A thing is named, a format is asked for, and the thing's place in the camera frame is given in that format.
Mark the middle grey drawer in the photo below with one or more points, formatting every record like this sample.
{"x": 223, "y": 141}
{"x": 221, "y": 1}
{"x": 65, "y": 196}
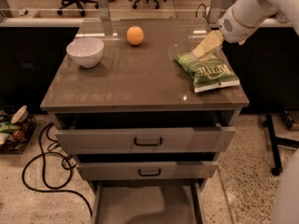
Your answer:
{"x": 144, "y": 166}

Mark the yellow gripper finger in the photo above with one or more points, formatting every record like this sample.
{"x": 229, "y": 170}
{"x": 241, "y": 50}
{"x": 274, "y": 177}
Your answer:
{"x": 211, "y": 42}

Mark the white ceramic bowl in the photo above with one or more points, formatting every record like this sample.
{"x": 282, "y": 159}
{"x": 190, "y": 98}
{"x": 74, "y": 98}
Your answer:
{"x": 86, "y": 51}

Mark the bottom grey drawer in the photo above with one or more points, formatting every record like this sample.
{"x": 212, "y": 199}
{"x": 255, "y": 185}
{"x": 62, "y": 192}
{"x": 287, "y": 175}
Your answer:
{"x": 150, "y": 202}

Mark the black office chair left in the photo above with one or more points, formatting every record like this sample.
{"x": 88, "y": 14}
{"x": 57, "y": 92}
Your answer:
{"x": 78, "y": 3}

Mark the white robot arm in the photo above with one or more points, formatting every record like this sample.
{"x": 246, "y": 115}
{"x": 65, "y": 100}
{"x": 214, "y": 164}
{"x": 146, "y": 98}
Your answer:
{"x": 242, "y": 19}

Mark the orange fruit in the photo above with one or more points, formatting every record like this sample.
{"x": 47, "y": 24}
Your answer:
{"x": 135, "y": 35}

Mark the green snack bag in basket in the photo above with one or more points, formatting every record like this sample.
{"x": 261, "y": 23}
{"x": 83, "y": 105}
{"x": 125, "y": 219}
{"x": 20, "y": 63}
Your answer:
{"x": 7, "y": 127}

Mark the green jalapeno chip bag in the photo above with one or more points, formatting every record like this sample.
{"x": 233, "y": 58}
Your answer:
{"x": 208, "y": 73}

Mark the grey drawer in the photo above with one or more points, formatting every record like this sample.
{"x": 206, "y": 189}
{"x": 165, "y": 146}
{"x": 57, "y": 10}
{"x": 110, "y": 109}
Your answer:
{"x": 144, "y": 166}
{"x": 143, "y": 132}
{"x": 150, "y": 202}

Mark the white bowl in basket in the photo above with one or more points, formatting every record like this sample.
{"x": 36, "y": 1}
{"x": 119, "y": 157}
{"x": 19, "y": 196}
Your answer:
{"x": 20, "y": 115}

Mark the top grey drawer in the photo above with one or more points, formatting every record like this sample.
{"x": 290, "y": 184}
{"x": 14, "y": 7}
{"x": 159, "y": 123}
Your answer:
{"x": 143, "y": 132}

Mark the black wire basket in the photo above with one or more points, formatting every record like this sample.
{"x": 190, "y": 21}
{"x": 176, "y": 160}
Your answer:
{"x": 18, "y": 140}

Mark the grey drawer cabinet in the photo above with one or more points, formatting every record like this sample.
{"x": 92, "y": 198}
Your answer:
{"x": 139, "y": 79}

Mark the black rolling stand base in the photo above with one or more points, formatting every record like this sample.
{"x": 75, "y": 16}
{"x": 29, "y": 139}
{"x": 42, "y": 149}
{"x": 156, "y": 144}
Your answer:
{"x": 275, "y": 142}

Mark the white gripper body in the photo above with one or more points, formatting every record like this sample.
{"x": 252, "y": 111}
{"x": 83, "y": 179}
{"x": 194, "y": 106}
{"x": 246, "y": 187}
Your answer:
{"x": 234, "y": 29}

